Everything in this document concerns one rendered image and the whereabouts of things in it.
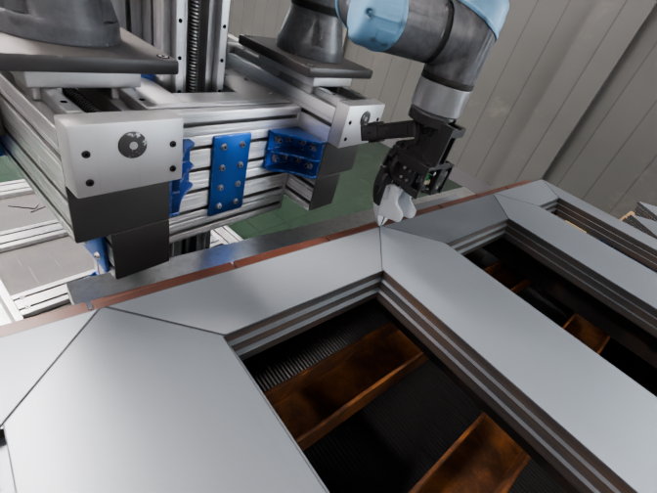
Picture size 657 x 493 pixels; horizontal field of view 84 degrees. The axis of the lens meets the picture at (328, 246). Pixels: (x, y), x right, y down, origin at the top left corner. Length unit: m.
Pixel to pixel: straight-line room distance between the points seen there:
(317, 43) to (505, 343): 0.67
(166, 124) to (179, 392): 0.32
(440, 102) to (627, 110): 2.84
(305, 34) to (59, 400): 0.74
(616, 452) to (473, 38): 0.50
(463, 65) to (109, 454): 0.55
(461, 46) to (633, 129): 2.86
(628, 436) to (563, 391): 0.07
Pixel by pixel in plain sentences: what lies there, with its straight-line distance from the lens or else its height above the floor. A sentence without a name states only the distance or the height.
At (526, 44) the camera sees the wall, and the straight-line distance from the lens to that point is 3.46.
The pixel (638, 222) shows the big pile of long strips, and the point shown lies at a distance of 1.42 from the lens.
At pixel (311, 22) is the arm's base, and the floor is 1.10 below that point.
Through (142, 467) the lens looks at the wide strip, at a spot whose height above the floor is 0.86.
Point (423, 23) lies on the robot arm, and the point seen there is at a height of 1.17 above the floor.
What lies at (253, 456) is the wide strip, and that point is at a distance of 0.36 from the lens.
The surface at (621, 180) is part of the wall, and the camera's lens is 3.40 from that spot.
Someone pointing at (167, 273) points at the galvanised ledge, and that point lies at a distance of 0.74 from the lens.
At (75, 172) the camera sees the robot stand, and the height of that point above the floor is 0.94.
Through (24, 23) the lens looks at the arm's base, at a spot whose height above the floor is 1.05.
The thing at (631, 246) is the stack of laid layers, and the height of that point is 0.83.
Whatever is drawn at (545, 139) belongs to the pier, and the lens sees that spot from 3.32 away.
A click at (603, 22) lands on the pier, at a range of 3.29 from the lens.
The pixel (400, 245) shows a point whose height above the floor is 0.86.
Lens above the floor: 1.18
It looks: 35 degrees down
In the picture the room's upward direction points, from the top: 18 degrees clockwise
